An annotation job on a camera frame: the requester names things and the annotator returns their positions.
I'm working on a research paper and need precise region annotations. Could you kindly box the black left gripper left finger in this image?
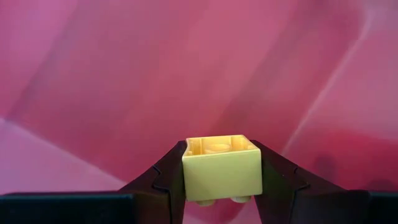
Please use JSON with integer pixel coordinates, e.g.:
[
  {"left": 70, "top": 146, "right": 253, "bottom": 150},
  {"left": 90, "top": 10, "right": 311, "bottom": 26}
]
[{"left": 119, "top": 139, "right": 188, "bottom": 224}]

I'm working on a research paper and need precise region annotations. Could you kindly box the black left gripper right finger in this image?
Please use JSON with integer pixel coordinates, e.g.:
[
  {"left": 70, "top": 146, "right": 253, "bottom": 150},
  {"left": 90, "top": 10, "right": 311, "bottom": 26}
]
[{"left": 250, "top": 139, "right": 371, "bottom": 224}]

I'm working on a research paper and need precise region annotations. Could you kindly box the pale yellow square brick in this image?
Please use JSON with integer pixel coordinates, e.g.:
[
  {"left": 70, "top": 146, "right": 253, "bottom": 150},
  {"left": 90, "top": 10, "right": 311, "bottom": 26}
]
[{"left": 182, "top": 134, "right": 264, "bottom": 207}]

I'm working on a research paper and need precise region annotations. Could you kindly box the pink plastic bin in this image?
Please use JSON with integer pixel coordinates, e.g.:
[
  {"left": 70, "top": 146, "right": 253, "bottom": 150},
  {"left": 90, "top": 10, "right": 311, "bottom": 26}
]
[{"left": 0, "top": 0, "right": 398, "bottom": 224}]

